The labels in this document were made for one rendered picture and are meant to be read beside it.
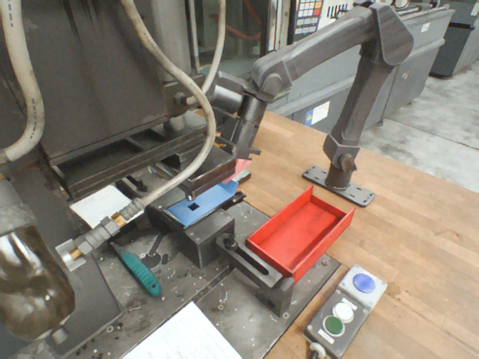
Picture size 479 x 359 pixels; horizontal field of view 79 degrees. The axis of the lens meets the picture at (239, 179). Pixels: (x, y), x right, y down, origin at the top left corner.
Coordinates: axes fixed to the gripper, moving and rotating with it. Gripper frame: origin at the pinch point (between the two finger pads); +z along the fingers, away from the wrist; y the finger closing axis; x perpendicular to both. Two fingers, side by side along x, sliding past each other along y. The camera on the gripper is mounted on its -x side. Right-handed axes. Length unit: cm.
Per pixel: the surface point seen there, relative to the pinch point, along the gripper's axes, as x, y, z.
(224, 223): 8.3, 6.2, 6.0
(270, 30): -53, -62, -51
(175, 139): 2.7, 20.3, -8.6
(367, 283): 35.2, -6.0, 4.5
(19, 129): 5.3, 42.2, -7.8
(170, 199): -6.0, 9.3, 7.8
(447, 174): 29, -238, -21
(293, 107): -52, -105, -24
